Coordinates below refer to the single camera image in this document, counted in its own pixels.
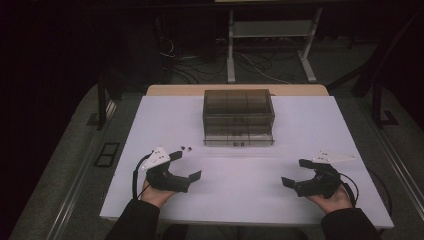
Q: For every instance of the person's right hand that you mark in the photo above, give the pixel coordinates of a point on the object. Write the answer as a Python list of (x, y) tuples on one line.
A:
[(335, 203)]

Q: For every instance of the transparent brown drawer box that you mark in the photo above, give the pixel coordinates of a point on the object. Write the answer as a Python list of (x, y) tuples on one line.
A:
[(238, 116)]

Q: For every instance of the person's left hand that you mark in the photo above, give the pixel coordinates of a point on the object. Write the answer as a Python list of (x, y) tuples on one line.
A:
[(155, 196)]

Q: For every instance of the black floor outlet frame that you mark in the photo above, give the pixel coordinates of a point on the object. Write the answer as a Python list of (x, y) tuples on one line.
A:
[(106, 154)]

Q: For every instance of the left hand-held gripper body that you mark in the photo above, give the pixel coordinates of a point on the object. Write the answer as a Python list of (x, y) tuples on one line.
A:
[(166, 181)]

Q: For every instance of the white metal stand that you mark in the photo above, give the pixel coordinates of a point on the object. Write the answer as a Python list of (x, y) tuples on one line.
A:
[(230, 60)]

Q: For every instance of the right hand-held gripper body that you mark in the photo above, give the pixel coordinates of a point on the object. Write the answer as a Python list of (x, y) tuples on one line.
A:
[(321, 185)]

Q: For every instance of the black floor stand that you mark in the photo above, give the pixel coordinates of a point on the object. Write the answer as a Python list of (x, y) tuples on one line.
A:
[(377, 106), (101, 110)]

